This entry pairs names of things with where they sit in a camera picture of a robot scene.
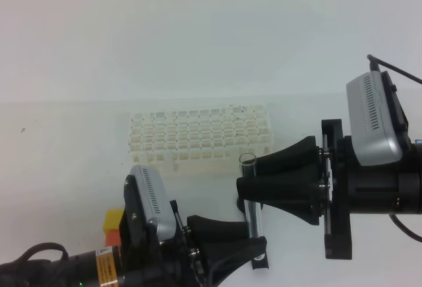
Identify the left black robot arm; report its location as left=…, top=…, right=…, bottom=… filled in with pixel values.
left=1, top=201, right=267, bottom=286

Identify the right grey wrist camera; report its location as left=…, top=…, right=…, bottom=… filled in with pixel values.
left=346, top=71, right=411, bottom=166

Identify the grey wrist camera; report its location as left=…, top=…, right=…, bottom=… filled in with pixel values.
left=124, top=165, right=177, bottom=246
left=346, top=71, right=411, bottom=166

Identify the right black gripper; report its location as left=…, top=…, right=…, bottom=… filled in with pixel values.
left=236, top=119, right=401, bottom=260

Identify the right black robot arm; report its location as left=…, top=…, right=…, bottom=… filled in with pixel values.
left=236, top=119, right=421, bottom=260

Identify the orange cube block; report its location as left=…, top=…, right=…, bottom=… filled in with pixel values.
left=105, top=229, right=121, bottom=247

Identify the white test tube rack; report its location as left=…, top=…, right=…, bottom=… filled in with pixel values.
left=128, top=105, right=274, bottom=174

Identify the yellow cube block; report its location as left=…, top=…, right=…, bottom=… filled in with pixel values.
left=103, top=209, right=123, bottom=235

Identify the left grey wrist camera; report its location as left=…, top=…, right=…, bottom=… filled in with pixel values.
left=124, top=165, right=177, bottom=246

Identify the black plastic scoop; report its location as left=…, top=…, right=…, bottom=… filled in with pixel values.
left=237, top=198, right=269, bottom=270

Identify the clear glass test tube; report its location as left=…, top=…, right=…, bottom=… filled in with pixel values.
left=239, top=153, right=267, bottom=261

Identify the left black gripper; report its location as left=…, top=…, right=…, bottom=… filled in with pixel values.
left=118, top=199, right=268, bottom=287

